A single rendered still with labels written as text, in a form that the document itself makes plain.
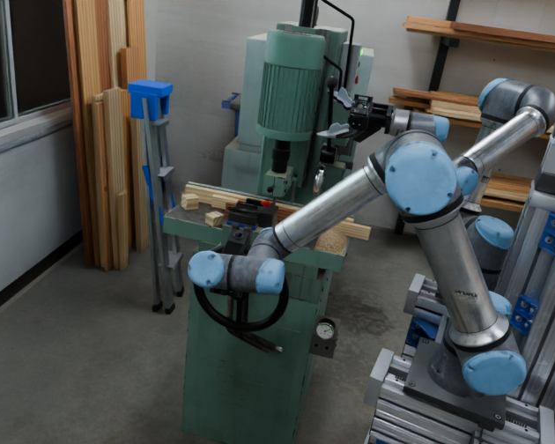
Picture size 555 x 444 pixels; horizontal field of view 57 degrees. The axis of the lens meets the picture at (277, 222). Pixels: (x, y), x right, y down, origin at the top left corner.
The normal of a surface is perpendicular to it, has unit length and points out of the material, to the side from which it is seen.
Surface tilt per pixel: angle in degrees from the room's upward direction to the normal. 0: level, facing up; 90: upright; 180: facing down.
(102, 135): 87
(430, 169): 83
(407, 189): 83
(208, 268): 59
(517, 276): 90
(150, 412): 0
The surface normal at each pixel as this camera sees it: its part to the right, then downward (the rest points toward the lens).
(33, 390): 0.12, -0.91
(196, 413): -0.23, 0.37
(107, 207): 0.98, 0.15
